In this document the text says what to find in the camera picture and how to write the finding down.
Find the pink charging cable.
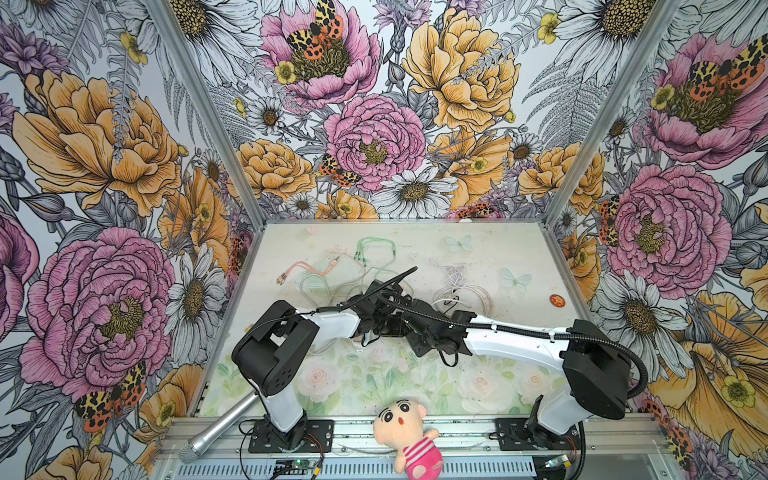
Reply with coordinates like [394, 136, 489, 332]
[275, 256, 361, 286]

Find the plush doll pink dress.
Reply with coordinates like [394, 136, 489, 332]
[373, 399, 444, 480]

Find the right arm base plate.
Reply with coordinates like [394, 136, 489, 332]
[490, 417, 582, 451]

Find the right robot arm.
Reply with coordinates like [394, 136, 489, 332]
[400, 308, 649, 450]

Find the red round sticker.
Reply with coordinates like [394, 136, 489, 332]
[549, 294, 567, 308]

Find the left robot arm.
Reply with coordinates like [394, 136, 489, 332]
[232, 275, 418, 451]

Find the pink socket cord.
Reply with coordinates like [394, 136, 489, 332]
[431, 281, 496, 316]

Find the green charging cable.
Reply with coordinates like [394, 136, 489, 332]
[296, 236, 397, 301]

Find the silver microphone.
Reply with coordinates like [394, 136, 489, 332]
[178, 391, 260, 464]

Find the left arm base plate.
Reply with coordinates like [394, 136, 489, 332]
[247, 419, 335, 454]

